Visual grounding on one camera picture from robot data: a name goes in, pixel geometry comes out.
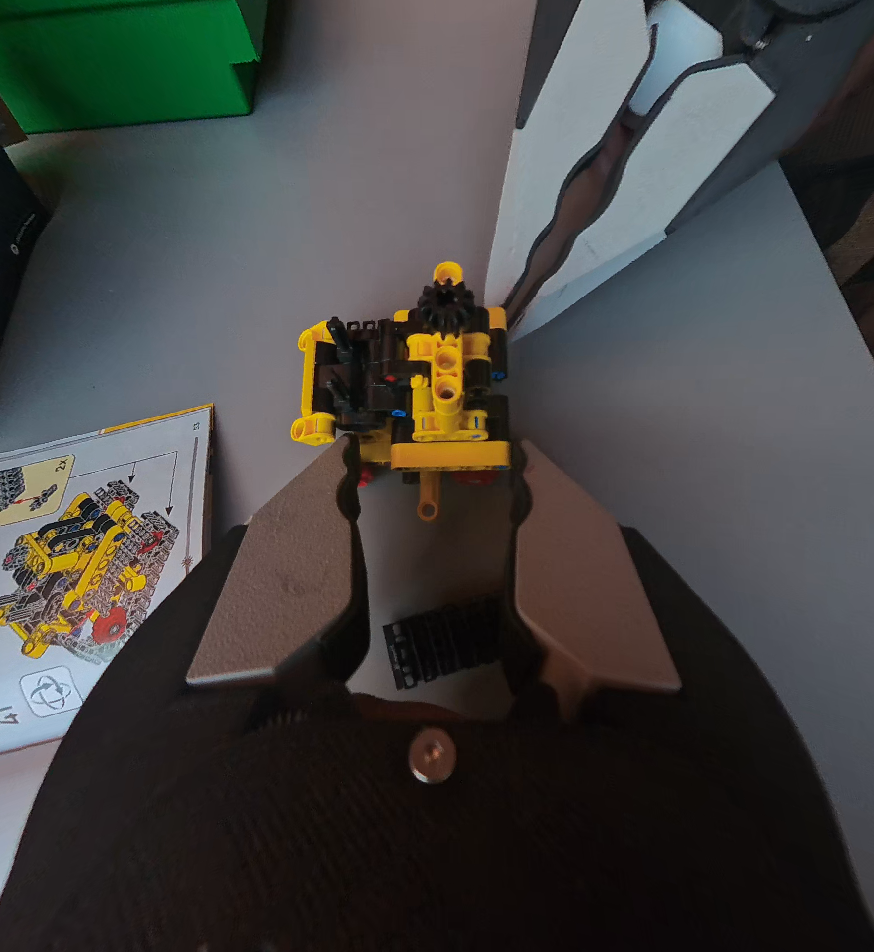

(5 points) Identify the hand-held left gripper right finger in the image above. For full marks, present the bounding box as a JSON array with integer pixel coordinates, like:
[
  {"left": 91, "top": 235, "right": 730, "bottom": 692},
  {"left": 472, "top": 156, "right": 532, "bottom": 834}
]
[{"left": 506, "top": 439, "right": 682, "bottom": 722}]

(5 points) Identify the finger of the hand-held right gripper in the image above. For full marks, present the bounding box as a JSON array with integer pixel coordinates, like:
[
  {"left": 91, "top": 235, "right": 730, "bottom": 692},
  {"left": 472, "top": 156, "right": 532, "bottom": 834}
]
[
  {"left": 484, "top": 0, "right": 659, "bottom": 307},
  {"left": 506, "top": 54, "right": 774, "bottom": 341}
]

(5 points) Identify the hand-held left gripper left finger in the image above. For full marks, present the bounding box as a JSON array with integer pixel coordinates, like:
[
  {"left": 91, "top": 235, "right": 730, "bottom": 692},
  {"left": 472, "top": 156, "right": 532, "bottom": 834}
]
[{"left": 186, "top": 433, "right": 371, "bottom": 689}]

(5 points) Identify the green plastic bin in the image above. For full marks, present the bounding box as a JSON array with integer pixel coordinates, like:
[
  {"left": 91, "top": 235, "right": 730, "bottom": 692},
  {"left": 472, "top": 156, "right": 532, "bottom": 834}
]
[{"left": 0, "top": 0, "right": 267, "bottom": 136}]

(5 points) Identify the yellow lego bulldozer model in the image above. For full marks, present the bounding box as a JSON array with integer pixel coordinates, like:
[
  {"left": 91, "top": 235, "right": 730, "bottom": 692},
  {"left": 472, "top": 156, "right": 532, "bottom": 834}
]
[{"left": 290, "top": 260, "right": 516, "bottom": 522}]

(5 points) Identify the lego instruction booklet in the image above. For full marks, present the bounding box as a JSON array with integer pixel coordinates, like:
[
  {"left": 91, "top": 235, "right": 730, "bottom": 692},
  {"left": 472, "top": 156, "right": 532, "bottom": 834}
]
[{"left": 0, "top": 404, "right": 215, "bottom": 765}]

